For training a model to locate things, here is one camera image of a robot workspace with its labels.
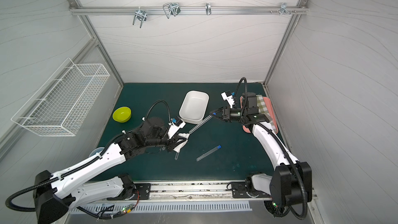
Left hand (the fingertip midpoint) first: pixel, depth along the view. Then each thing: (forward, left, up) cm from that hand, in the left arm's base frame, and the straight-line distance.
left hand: (184, 139), depth 71 cm
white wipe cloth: (+1, 0, +1) cm, 2 cm away
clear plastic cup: (-3, +47, -11) cm, 48 cm away
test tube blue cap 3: (+10, -14, +7) cm, 18 cm away
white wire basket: (+9, +56, +13) cm, 58 cm away
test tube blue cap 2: (-2, +6, -18) cm, 19 cm away
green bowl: (+24, +46, -17) cm, 55 cm away
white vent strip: (-24, +10, -20) cm, 33 cm away
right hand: (+10, -12, +6) cm, 17 cm away
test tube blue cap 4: (0, -10, -19) cm, 22 cm away
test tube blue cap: (-6, +8, +3) cm, 11 cm away
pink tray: (-1, -26, +12) cm, 29 cm away
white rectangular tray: (+33, -1, -19) cm, 38 cm away
